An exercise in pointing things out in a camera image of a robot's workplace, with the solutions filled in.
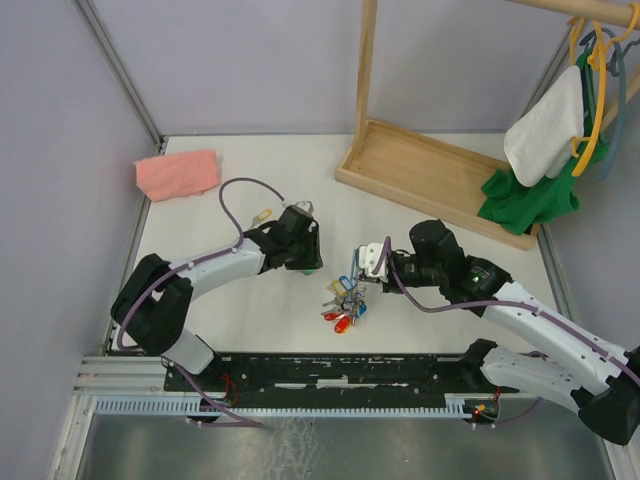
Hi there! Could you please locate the metal key organizer with keys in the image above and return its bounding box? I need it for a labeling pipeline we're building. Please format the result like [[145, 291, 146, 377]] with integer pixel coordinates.
[[321, 249, 367, 334]]

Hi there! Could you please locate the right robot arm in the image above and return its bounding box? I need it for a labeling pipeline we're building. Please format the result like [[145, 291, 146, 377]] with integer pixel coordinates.
[[355, 220, 639, 446]]

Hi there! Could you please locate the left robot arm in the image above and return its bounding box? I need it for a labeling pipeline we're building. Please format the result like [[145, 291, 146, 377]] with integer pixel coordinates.
[[111, 205, 323, 390]]

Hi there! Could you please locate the key with yellow tag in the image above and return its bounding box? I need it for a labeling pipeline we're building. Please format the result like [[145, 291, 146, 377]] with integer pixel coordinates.
[[250, 208, 273, 229]]

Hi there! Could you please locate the wooden clothes rack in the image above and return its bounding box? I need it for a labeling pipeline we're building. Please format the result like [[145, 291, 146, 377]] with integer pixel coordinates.
[[335, 1, 639, 250]]

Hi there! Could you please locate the green garment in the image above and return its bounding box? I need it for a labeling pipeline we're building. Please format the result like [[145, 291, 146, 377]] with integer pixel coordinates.
[[477, 52, 611, 236]]

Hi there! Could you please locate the pink folded cloth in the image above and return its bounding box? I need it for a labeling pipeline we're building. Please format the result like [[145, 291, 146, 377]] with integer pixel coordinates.
[[134, 149, 221, 202]]

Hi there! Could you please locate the white towel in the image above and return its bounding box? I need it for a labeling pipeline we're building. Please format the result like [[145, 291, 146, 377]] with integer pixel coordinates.
[[504, 65, 584, 187]]

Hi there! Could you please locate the yellow hanger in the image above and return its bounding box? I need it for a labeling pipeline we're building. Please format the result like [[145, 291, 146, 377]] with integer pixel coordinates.
[[568, 17, 608, 178]]

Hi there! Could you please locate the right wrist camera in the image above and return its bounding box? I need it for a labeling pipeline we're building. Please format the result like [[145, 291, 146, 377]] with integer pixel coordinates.
[[355, 241, 389, 283]]

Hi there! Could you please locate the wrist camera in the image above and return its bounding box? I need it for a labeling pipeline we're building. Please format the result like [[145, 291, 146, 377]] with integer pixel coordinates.
[[355, 241, 389, 283], [281, 200, 314, 215]]

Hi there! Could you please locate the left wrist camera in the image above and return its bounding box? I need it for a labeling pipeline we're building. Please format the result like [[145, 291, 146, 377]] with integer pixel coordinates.
[[281, 200, 314, 215]]

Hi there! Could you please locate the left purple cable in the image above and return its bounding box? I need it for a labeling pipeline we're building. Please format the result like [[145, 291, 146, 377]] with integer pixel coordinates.
[[117, 177, 301, 429]]

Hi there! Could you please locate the white cable duct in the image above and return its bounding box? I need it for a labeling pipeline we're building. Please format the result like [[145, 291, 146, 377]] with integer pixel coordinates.
[[93, 395, 479, 420]]

